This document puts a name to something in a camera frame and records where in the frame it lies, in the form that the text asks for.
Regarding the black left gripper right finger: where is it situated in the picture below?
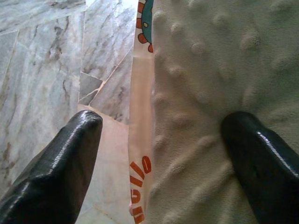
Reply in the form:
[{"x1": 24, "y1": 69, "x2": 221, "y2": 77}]
[{"x1": 220, "y1": 111, "x2": 299, "y2": 224}]

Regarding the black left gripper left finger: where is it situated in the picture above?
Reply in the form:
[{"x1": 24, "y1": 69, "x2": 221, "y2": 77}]
[{"x1": 0, "y1": 109, "x2": 104, "y2": 224}]

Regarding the cream dotted pillow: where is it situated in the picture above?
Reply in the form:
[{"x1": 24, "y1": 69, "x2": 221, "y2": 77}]
[{"x1": 128, "y1": 0, "x2": 299, "y2": 224}]

